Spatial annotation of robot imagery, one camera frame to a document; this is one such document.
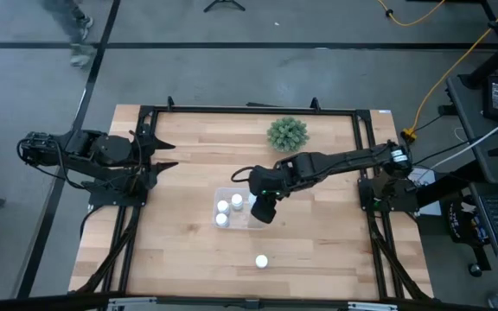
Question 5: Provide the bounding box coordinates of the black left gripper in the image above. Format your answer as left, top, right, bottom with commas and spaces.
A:
138, 133, 180, 191

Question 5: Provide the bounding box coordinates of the clear plastic basket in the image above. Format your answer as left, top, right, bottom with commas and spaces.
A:
212, 186, 268, 232

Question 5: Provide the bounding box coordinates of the green artificial plant grey pot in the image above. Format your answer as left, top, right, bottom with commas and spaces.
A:
266, 116, 310, 154

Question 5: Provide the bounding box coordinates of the person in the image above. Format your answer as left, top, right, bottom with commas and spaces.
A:
40, 0, 98, 69

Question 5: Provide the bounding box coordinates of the black tripod base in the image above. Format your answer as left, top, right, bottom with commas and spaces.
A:
202, 0, 246, 13

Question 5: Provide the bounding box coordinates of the white paper sheet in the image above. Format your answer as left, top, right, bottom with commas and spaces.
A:
407, 167, 443, 217

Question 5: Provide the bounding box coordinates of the black bag white print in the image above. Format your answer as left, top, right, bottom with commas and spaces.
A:
446, 196, 492, 277

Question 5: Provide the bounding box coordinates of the dark grey desk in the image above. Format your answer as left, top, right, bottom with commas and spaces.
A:
444, 73, 498, 186

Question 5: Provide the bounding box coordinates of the black desk leg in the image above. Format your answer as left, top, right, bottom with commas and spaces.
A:
456, 25, 498, 91

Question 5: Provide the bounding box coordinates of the black camera rig bar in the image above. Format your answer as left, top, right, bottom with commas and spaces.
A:
0, 291, 498, 311

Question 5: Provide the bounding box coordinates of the black aluminium table frame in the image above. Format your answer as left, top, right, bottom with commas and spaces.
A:
69, 95, 434, 303

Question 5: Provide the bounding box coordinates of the white cable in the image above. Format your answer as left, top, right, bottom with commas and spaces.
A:
428, 107, 498, 170

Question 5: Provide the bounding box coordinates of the yellow extension cable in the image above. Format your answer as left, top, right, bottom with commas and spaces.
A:
399, 0, 498, 143
376, 0, 447, 28

